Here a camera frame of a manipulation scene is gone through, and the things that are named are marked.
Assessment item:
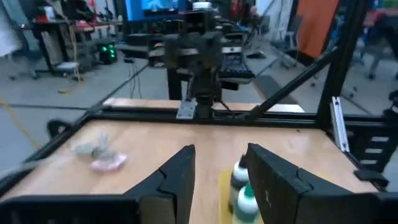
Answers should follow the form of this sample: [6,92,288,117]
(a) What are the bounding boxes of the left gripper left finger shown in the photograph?
[124,144,197,224]

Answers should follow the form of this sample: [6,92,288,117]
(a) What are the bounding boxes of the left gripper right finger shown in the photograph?
[246,142,354,224]

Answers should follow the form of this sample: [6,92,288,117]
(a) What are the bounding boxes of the large green food colouring bottle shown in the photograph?
[232,183,265,224]

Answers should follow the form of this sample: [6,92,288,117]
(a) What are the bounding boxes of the large black food colouring bottle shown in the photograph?
[228,154,251,212]

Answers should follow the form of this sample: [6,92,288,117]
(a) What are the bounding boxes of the blue lit screen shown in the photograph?
[124,0,187,22]

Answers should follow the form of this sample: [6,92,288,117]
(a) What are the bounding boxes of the backlit black keyboard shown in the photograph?
[219,54,256,85]

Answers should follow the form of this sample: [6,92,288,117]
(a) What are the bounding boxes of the green-lit computer case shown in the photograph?
[95,41,119,65]

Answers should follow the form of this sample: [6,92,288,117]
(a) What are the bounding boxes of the crumpled clear plastic wrapper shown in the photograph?
[70,132,128,172]

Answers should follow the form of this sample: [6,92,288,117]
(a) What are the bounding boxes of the orange panel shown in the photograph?
[294,0,340,60]

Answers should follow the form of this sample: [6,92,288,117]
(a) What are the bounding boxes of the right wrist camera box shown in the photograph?
[183,11,216,32]

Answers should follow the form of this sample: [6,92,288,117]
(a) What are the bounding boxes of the black metal table frame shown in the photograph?
[0,0,398,194]

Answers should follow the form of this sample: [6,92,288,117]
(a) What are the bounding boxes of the silver aluminium bracket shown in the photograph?
[330,96,351,153]

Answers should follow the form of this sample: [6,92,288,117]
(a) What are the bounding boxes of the yellow power cable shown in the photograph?
[63,17,82,85]

